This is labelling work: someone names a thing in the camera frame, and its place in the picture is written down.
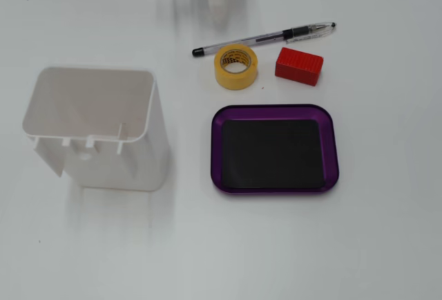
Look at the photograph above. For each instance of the yellow tape roll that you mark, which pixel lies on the yellow tape roll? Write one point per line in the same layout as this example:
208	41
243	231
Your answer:
221	76

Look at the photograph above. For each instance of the black tray mat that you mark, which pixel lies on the black tray mat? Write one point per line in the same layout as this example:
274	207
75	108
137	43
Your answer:
273	155

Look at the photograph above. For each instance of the clear ballpoint pen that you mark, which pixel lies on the clear ballpoint pen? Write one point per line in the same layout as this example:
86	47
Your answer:
241	41

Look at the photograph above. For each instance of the white plastic box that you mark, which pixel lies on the white plastic box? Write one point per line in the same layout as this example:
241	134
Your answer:
103	175

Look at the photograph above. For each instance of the red ribbed block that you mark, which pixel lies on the red ribbed block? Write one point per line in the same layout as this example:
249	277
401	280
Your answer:
298	66

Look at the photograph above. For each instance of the purple metal tray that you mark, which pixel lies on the purple metal tray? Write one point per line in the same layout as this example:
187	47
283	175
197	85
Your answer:
215	148

